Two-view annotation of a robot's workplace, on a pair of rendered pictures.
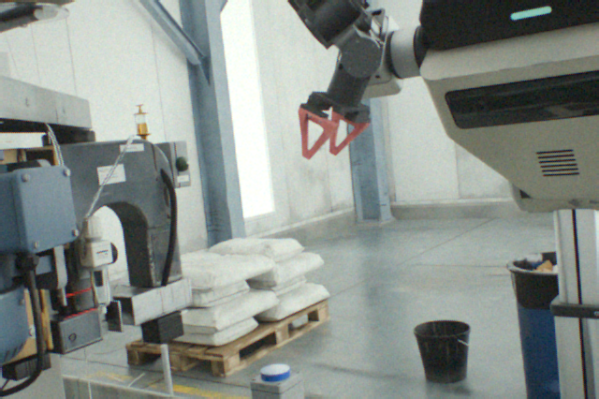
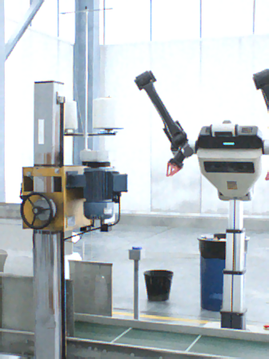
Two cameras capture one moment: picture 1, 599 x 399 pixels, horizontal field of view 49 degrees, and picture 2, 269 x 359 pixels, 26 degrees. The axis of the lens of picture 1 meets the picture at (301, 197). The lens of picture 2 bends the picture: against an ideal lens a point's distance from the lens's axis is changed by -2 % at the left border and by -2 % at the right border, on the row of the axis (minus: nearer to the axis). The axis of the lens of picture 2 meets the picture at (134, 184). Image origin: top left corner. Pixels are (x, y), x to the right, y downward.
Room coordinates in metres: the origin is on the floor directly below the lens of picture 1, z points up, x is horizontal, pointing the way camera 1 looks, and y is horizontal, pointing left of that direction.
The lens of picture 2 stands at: (-2.15, 0.98, 1.41)
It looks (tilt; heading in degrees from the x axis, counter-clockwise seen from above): 3 degrees down; 346
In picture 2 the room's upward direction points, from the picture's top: straight up
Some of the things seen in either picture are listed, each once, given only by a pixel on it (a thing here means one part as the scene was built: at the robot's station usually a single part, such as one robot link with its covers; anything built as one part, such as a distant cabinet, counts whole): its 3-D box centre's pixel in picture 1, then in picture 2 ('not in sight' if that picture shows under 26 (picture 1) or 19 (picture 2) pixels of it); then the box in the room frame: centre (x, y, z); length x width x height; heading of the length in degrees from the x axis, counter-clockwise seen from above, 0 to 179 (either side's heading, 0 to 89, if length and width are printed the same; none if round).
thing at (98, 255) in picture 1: (98, 264); not in sight; (1.03, 0.34, 1.14); 0.05 x 0.04 x 0.16; 145
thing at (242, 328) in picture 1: (199, 326); not in sight; (4.07, 0.74, 0.20); 0.66 x 0.44 x 0.12; 55
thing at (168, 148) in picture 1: (167, 165); not in sight; (1.27, 0.25, 1.28); 0.08 x 0.05 x 0.09; 55
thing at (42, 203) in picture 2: not in sight; (44, 208); (0.75, 0.69, 1.14); 0.11 x 0.06 x 0.11; 55
